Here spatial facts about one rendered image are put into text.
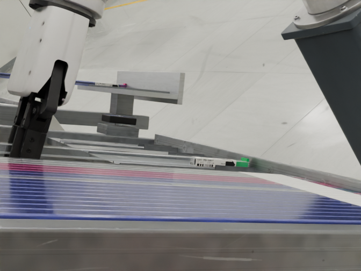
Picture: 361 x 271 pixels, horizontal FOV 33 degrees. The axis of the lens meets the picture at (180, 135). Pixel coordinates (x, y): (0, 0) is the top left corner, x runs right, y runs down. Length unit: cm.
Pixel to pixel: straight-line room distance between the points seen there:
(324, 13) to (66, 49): 71
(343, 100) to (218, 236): 101
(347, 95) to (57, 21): 80
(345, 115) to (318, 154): 91
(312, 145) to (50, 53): 177
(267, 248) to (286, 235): 2
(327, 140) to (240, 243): 196
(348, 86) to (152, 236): 101
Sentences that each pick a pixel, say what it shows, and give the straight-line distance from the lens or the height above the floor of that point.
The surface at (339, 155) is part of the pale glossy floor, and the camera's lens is 220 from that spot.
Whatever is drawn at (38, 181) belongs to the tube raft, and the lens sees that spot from 46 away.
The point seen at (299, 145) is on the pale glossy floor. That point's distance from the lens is 237.
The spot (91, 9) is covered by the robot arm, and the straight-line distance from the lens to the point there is 67.
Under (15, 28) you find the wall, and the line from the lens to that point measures 861.
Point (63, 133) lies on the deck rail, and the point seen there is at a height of 84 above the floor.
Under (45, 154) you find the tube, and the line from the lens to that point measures 69.
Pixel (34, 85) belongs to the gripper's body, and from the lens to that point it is 64.
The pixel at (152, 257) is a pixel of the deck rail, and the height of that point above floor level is 94.
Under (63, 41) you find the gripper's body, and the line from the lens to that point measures 65.
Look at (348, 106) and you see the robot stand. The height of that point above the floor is 50.
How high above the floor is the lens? 110
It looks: 21 degrees down
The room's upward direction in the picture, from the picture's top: 33 degrees counter-clockwise
